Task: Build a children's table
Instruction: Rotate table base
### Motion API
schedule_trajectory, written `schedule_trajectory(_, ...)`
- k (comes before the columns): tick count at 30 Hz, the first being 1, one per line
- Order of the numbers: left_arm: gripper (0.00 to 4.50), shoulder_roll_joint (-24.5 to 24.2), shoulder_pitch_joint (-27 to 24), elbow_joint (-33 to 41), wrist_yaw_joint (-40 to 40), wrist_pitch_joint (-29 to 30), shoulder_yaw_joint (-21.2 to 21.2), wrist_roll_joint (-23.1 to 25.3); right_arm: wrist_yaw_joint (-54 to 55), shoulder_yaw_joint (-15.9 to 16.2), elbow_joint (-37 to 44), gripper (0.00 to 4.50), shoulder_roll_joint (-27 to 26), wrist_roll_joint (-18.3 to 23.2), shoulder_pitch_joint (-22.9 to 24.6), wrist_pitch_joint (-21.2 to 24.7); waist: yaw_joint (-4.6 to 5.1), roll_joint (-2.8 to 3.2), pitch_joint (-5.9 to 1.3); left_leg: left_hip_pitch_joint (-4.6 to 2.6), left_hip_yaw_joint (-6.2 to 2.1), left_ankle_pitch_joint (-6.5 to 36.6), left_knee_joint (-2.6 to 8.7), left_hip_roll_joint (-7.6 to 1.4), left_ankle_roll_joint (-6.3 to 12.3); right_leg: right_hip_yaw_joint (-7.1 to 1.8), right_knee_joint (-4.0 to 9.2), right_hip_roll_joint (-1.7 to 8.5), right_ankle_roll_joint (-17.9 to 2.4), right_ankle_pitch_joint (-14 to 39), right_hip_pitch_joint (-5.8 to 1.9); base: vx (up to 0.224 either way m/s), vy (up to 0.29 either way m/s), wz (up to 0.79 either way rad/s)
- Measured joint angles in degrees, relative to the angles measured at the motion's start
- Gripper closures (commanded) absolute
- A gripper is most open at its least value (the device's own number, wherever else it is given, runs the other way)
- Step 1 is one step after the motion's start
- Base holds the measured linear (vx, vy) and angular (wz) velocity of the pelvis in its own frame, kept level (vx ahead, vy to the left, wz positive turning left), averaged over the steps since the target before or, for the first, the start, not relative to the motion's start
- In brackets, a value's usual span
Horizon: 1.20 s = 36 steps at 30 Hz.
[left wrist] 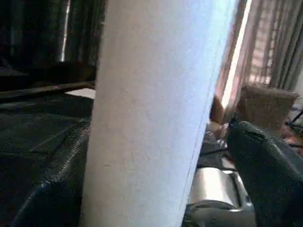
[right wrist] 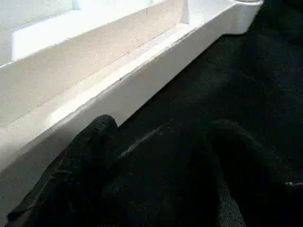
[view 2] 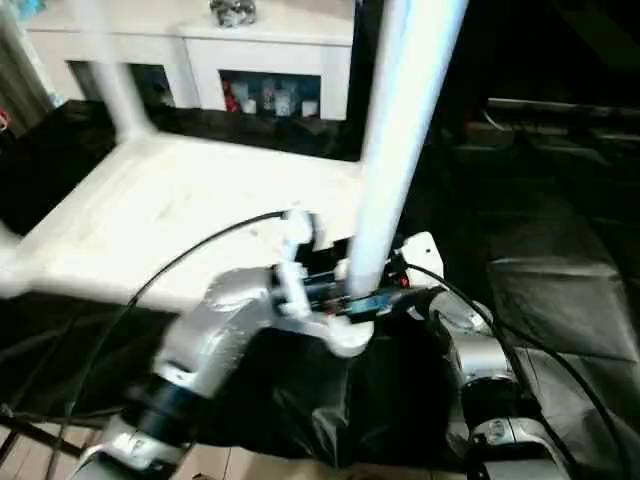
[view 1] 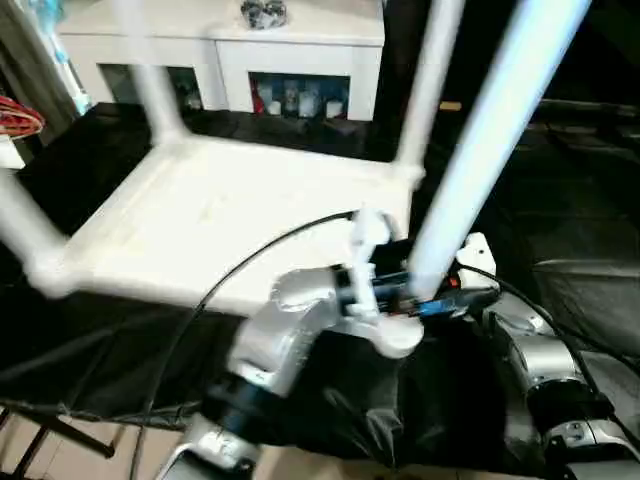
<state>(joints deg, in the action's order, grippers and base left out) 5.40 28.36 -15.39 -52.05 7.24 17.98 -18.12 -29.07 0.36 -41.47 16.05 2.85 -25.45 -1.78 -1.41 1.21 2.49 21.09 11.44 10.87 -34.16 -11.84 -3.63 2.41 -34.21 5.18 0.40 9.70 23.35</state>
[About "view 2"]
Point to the white plastic table leg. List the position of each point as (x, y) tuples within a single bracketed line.
[(8, 245), (115, 70), (400, 130)]

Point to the white plastic table top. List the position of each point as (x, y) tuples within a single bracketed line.
[(150, 210)]

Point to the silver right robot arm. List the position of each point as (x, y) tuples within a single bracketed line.
[(480, 350)]

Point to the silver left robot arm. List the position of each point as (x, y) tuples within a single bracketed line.
[(220, 340)]

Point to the black plastic mat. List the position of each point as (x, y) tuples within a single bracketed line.
[(540, 300)]

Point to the small red bottle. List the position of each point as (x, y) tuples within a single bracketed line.
[(231, 98)]

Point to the white cabinet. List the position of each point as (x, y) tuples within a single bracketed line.
[(190, 45)]

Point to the grey crumpled bundle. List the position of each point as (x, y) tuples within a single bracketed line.
[(233, 12)]

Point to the black metal stand frame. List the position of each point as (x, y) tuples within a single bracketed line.
[(30, 425)]

